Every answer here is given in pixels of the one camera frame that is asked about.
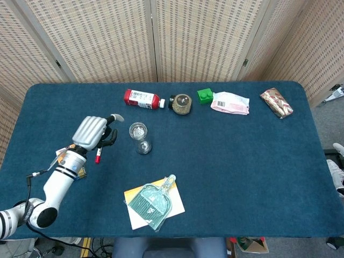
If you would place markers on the green dustpan brush set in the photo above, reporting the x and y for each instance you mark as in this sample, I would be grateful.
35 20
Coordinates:
150 205

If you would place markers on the white metal stand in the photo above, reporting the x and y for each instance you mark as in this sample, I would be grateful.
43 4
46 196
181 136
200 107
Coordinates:
336 95

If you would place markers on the brown gold snack packet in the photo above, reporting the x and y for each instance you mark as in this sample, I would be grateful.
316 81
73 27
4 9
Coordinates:
276 103

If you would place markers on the green building block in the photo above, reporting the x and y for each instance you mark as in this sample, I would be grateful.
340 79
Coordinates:
204 96

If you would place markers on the white shoe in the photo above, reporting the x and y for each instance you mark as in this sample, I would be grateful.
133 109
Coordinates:
338 148
336 174

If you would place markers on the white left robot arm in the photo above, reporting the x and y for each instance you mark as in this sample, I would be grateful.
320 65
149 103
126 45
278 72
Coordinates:
57 185

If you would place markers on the woven folding screen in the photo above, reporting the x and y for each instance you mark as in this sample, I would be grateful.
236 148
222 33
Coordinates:
107 40

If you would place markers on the white yellow notebook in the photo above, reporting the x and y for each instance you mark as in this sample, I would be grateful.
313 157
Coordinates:
177 204

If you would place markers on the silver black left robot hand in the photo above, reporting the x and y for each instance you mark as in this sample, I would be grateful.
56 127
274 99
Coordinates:
88 131

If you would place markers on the clear plastic bottle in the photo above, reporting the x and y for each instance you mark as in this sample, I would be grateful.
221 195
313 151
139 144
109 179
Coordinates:
143 147

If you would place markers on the black caster wheel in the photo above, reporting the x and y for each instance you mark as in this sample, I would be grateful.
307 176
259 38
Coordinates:
334 242

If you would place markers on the open cardboard box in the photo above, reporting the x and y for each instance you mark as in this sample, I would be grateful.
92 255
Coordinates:
251 245

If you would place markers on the blue yellow cardboard box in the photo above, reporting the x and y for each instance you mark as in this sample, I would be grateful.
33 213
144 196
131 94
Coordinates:
61 152

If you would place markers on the red juice bottle white label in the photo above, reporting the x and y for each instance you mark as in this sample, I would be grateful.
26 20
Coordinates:
141 99

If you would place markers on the glass seed jar black lid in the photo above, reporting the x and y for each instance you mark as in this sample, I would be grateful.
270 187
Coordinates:
182 104

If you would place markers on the red whiteboard marker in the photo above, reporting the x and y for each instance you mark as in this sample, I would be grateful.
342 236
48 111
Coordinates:
97 158

